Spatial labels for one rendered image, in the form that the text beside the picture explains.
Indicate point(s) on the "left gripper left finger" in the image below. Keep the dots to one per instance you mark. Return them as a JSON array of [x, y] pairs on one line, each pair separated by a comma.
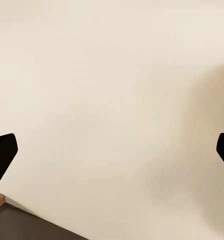
[[8, 150]]

